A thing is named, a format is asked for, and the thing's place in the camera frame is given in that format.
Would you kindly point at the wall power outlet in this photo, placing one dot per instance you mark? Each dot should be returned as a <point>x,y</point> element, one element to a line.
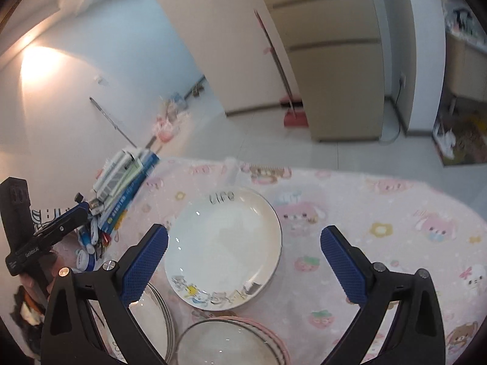
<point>403,81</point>

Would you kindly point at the pile of stationery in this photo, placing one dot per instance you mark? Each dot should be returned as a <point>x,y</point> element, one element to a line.
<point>89,249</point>

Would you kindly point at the person's left hand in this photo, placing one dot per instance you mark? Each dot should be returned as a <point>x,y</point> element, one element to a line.
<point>38,283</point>

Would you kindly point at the white black-rimmed plate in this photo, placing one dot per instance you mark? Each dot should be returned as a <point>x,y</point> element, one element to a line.
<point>224,243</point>

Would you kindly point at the metal mop pole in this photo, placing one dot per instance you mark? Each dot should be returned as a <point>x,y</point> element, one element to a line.
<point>114,121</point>

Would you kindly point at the white wall switch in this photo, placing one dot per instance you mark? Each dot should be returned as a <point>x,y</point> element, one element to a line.
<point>101,81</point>

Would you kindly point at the red broom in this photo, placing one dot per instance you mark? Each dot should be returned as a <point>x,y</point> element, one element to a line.
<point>276,61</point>

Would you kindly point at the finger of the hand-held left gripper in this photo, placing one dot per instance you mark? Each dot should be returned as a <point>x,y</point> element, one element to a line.
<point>64,222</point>

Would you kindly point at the beige vanity cabinet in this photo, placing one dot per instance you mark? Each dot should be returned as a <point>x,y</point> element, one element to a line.
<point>468,72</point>

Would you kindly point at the striped printed bag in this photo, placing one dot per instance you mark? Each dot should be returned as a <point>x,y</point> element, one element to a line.
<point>49,215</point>

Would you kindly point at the pink clutter on floor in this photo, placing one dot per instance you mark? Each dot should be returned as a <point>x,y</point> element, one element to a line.
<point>169,121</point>

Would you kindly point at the white black-rimmed bowl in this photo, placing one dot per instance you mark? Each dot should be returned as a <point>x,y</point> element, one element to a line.
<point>152,323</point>
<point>172,327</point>
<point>220,346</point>

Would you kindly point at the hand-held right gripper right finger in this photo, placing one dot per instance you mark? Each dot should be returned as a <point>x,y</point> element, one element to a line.
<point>342,262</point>

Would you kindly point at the patterned floor mat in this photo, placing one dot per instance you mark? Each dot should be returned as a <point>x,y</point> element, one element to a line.
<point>468,140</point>

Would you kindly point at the pink printed tablecloth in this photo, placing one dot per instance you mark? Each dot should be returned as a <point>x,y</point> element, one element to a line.
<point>342,205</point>

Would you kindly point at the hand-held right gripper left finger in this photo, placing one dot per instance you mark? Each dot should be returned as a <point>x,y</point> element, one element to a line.
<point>146,262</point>

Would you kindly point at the stack of books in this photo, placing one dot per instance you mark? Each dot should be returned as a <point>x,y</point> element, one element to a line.
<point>125,182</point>

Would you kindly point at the pair of shoes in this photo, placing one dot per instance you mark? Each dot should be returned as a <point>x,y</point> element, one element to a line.
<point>198,88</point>

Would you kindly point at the red dustpan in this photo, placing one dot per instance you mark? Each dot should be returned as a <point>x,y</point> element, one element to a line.
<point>295,116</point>

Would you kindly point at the beige refrigerator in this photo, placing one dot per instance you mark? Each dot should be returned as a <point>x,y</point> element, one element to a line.
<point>331,64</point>

